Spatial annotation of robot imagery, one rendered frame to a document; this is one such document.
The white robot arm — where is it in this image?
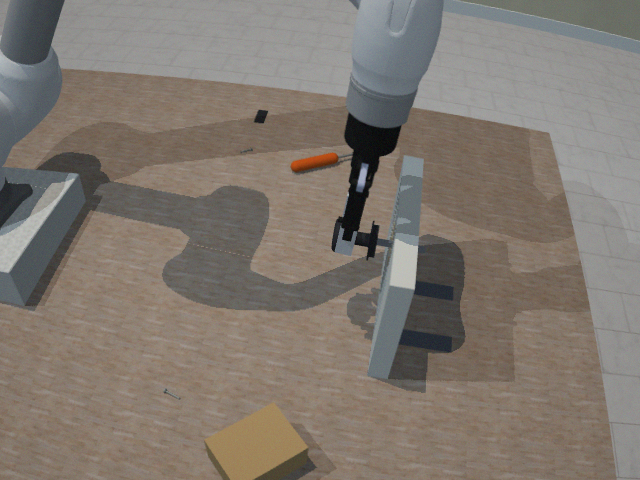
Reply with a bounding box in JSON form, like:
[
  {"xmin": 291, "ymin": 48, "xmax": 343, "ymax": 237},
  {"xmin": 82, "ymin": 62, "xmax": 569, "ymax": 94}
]
[{"xmin": 0, "ymin": 0, "xmax": 444, "ymax": 228}]

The black flat rectangular plate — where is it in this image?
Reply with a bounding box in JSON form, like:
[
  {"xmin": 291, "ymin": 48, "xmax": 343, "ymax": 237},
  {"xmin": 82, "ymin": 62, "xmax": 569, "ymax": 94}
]
[{"xmin": 254, "ymin": 110, "xmax": 268, "ymax": 123}]

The orange-handled screwdriver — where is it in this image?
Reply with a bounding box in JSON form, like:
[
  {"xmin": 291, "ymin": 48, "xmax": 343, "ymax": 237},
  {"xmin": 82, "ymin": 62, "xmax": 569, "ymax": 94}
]
[{"xmin": 291, "ymin": 153, "xmax": 353, "ymax": 172}]

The tan cardboard box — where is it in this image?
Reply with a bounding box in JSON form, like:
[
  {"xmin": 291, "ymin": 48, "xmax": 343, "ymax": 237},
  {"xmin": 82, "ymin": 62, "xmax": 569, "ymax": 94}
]
[{"xmin": 204, "ymin": 403, "xmax": 308, "ymax": 480}]

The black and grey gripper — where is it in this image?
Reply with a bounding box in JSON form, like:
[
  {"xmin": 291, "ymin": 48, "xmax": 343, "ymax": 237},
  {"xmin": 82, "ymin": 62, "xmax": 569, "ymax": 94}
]
[{"xmin": 335, "ymin": 113, "xmax": 402, "ymax": 256}]

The black door knob with metal spindle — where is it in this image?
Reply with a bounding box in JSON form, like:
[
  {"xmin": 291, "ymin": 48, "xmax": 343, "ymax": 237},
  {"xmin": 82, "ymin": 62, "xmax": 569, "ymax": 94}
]
[{"xmin": 332, "ymin": 219, "xmax": 392, "ymax": 260}]

